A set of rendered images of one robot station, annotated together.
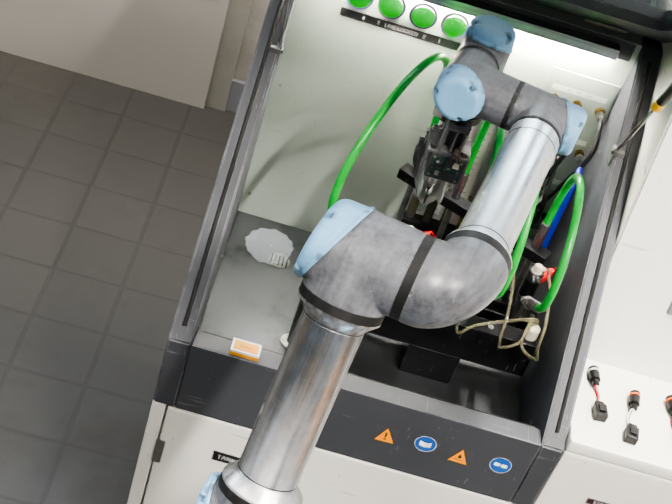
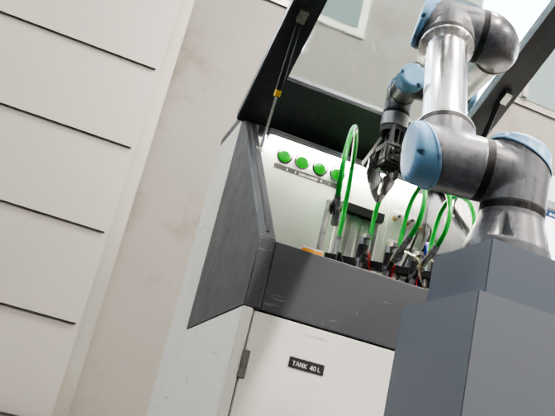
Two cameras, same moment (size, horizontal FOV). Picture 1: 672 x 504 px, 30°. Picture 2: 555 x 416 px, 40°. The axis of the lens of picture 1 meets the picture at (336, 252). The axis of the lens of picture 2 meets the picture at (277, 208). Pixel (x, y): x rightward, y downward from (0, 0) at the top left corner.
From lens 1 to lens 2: 203 cm
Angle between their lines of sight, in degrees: 58
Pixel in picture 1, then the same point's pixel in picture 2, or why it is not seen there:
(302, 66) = not seen: hidden behind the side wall
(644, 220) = not seen: hidden behind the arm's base
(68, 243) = not seen: outside the picture
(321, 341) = (453, 42)
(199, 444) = (278, 350)
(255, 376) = (322, 268)
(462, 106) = (418, 76)
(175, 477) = (256, 396)
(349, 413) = (388, 300)
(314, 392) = (460, 65)
